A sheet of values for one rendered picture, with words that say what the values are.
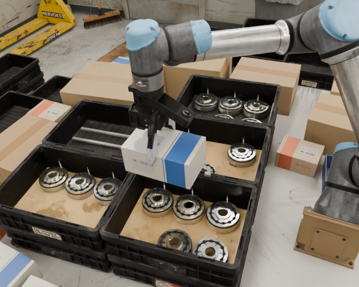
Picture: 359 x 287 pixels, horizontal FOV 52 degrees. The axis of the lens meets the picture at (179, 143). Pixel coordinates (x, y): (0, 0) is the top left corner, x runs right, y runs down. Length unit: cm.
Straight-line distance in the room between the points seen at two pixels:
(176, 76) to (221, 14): 256
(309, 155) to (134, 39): 94
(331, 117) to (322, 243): 56
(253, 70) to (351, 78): 90
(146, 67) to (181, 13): 368
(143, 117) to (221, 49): 28
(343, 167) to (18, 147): 118
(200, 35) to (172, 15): 372
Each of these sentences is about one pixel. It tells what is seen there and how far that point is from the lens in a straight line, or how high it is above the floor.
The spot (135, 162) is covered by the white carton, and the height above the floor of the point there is 109.
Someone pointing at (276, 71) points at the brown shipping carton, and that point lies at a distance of 187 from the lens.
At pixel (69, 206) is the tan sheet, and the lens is 132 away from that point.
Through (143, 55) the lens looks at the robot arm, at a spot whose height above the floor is 141.
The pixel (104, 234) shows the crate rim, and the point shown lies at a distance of 108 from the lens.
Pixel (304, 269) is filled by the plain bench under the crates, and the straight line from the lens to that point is 129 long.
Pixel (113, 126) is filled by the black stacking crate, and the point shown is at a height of 83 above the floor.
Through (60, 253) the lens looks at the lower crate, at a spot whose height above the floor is 75.
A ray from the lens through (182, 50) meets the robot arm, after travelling 85.
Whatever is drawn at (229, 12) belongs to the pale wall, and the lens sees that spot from 432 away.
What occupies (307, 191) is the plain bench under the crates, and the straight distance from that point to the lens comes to 150.
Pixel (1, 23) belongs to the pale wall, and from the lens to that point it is 491.
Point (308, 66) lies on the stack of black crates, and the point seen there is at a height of 49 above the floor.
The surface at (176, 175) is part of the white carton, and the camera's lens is 97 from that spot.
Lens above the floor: 178
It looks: 41 degrees down
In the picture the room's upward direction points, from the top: 4 degrees counter-clockwise
